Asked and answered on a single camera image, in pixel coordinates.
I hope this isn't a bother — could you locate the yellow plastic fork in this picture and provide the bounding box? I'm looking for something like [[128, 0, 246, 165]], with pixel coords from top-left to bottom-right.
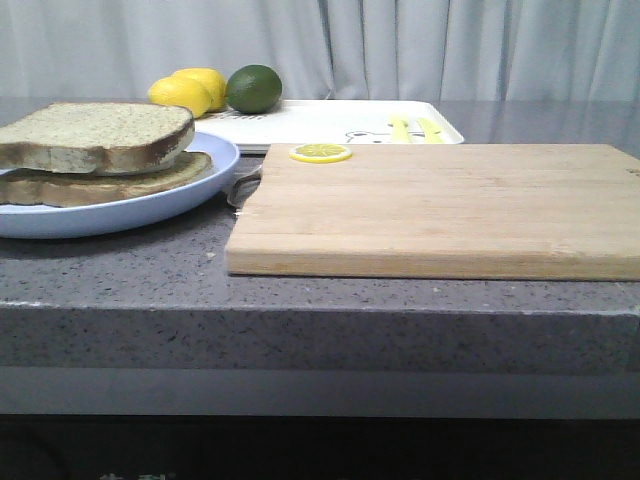
[[388, 113, 412, 144]]

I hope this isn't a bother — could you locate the lemon slice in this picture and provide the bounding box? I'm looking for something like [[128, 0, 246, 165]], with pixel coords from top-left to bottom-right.
[[289, 143, 352, 164]]

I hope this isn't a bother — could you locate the yellow lemon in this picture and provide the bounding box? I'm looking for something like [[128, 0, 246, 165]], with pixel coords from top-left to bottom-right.
[[173, 67, 227, 112], [147, 76, 212, 118]]

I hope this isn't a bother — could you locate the green lime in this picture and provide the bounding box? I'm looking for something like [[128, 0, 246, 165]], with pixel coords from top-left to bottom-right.
[[226, 64, 283, 114]]

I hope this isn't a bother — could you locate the grey curtain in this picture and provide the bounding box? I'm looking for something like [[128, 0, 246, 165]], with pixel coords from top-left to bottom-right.
[[1, 1, 639, 101]]

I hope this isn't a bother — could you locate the metal cutting board handle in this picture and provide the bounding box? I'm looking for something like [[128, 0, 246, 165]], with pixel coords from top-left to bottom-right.
[[227, 166, 262, 212]]

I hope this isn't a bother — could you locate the cream bear tray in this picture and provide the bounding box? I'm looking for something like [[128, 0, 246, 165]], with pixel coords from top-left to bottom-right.
[[196, 100, 464, 155]]

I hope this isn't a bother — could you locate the rear yellow lemon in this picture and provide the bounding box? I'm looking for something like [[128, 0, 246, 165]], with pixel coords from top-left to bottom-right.
[[173, 67, 227, 112]]

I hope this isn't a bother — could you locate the front yellow lemon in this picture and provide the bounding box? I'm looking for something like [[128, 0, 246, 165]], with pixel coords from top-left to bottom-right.
[[147, 76, 212, 118]]

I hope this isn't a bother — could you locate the bread slice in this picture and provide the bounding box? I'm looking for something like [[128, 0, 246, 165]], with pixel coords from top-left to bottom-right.
[[1, 102, 195, 175], [1, 152, 214, 207]]

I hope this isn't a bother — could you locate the light blue round plate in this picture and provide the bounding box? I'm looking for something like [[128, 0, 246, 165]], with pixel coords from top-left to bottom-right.
[[1, 132, 240, 239]]

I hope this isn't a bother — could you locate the wooden cutting board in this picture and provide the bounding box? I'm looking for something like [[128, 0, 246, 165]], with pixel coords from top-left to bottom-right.
[[225, 144, 639, 280]]

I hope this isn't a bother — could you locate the yellow plastic knife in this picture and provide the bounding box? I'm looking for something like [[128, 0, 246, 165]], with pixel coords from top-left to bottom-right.
[[416, 117, 444, 144]]

